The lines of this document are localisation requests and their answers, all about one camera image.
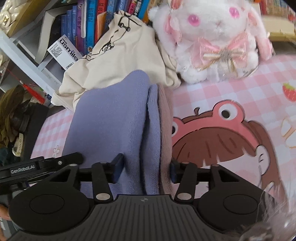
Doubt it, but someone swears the row of colourful books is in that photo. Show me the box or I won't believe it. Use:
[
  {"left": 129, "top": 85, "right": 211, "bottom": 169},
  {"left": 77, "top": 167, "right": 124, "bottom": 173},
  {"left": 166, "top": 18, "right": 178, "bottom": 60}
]
[{"left": 61, "top": 1, "right": 150, "bottom": 55}]

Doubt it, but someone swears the pink checkered desk mat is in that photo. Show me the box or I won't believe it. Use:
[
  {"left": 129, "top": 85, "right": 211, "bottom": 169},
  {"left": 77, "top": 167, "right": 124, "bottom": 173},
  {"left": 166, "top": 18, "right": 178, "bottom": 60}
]
[{"left": 32, "top": 55, "right": 295, "bottom": 202}]

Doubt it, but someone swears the purple and mauve sweater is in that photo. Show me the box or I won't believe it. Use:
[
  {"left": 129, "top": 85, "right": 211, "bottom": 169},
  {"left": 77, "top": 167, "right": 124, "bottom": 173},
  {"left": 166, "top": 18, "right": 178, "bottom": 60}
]
[{"left": 63, "top": 70, "right": 161, "bottom": 195}]

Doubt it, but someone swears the white pink plush bunny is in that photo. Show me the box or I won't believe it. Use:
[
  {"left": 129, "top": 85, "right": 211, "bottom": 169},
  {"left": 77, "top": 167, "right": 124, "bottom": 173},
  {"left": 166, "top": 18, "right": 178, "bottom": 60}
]
[{"left": 148, "top": 1, "right": 273, "bottom": 84}]

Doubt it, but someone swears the red tassel ornament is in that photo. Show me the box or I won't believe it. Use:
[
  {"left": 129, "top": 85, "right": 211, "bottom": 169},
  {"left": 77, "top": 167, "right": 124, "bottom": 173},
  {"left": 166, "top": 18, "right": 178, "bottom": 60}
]
[{"left": 19, "top": 80, "right": 45, "bottom": 104}]

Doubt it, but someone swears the olive green garment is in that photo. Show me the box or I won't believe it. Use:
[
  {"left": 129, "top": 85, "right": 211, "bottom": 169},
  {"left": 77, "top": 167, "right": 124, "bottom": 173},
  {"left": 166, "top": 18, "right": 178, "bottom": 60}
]
[{"left": 0, "top": 85, "right": 30, "bottom": 148}]

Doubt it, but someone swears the cream beige garment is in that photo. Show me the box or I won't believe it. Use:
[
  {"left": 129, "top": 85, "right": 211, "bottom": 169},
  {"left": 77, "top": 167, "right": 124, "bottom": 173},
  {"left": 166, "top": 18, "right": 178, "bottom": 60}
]
[{"left": 51, "top": 11, "right": 181, "bottom": 110}]

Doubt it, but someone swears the white usmile box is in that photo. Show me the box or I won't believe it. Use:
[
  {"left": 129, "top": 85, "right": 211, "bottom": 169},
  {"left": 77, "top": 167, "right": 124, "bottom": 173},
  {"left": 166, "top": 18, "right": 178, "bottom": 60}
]
[{"left": 47, "top": 35, "right": 82, "bottom": 70}]

